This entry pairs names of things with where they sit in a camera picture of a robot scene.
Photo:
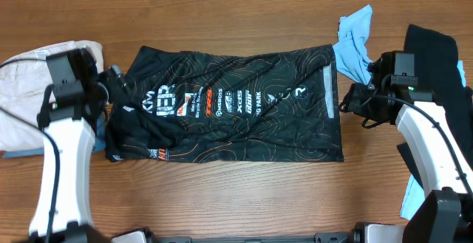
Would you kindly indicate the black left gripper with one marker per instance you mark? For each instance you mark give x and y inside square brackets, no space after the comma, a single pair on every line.
[117,84]

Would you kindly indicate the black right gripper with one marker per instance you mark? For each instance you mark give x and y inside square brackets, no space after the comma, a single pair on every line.
[351,105]

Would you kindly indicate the black printed cycling jersey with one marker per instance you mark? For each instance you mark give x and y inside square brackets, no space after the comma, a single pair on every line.
[197,107]

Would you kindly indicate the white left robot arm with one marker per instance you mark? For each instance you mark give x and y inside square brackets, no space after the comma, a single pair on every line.
[68,119]

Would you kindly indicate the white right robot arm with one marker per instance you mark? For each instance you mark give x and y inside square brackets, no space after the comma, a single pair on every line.
[446,213]

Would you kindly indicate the light blue shirt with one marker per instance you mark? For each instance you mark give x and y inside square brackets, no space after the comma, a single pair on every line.
[354,47]

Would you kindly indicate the plain black garment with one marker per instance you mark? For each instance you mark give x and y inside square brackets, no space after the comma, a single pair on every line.
[438,133]

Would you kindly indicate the beige folded trousers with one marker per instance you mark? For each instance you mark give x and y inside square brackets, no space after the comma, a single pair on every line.
[22,92]

